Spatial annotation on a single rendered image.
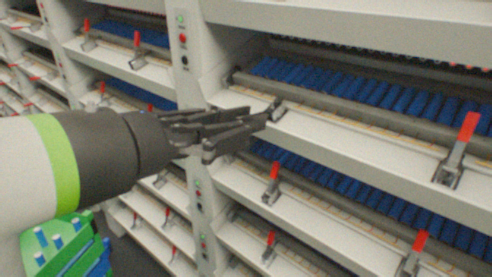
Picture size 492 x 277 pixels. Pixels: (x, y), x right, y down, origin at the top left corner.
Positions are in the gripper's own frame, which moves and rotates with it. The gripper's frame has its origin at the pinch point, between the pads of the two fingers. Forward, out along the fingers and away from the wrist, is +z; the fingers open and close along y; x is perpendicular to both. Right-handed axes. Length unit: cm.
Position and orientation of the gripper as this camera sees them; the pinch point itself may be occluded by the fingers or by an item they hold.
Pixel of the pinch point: (243, 120)
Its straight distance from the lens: 46.9
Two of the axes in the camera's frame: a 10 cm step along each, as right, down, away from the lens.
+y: 7.6, 3.3, -5.6
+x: 1.4, -9.2, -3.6
